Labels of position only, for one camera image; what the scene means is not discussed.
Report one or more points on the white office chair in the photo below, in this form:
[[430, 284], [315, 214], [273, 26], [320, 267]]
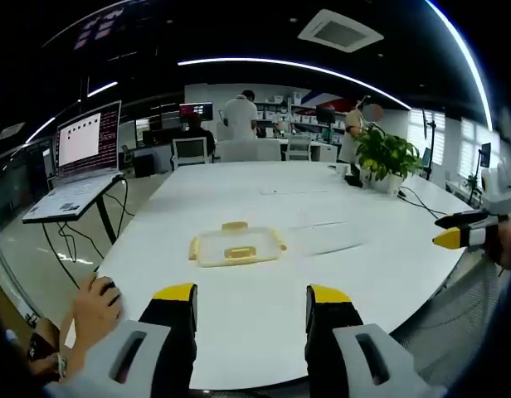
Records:
[[299, 148], [190, 151]]

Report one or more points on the long ceiling light strip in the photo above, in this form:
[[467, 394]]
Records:
[[301, 66]]

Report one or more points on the grey mesh chair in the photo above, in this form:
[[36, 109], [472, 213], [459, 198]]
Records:
[[458, 315]]

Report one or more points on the ceiling air conditioner vent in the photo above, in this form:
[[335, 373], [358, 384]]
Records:
[[340, 31]]

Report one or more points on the black tripod stand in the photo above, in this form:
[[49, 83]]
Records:
[[433, 141]]

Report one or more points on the black computer mouse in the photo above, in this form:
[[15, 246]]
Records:
[[109, 287]]

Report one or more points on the person's right hand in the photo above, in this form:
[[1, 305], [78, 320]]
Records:
[[508, 244]]

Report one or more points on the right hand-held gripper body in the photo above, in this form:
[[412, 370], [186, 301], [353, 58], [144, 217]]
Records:
[[500, 190]]

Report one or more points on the white cup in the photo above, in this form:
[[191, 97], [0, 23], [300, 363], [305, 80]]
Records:
[[341, 169]]

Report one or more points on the computer monitor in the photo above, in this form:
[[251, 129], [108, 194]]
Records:
[[195, 111]]

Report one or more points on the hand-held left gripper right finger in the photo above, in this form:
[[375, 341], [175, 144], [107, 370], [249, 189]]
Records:
[[342, 344]]

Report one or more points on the shelf with white boxes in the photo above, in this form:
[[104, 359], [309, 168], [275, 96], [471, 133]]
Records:
[[305, 116]]

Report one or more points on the silver laptop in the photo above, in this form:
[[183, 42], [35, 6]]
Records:
[[85, 145]]

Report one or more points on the clear plastic box yellow buckles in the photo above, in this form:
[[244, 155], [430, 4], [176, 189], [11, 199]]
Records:
[[235, 244]]

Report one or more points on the green potted plant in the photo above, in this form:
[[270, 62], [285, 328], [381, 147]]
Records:
[[384, 155]]

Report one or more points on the black laptop stand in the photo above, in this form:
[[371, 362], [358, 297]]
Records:
[[106, 211]]

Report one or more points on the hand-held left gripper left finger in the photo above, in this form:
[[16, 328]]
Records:
[[156, 344]]

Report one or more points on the small black device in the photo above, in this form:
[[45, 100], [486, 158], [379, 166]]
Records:
[[353, 181]]

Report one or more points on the black monitor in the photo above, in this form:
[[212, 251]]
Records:
[[325, 114]]

